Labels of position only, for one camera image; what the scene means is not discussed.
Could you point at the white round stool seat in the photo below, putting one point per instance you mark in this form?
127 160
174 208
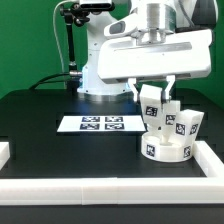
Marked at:
152 148

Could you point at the white front fence wall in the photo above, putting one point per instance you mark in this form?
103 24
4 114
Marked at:
115 191

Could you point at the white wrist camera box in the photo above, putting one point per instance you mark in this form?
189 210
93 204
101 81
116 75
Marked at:
120 28

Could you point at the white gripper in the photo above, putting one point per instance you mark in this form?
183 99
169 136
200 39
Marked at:
183 55

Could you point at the white right fence wall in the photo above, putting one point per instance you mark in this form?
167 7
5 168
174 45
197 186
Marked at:
208 161

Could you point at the black camera stand pole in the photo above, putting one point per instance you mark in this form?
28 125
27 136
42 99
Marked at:
73 15

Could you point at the white left fence wall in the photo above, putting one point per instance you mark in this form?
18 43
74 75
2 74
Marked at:
4 153

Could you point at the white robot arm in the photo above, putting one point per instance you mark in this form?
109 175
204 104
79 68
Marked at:
162 40

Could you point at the white fence wall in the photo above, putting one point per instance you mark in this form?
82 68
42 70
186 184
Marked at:
208 161
115 191
4 153

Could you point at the white marker sheet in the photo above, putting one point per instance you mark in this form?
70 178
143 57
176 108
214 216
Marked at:
128 123

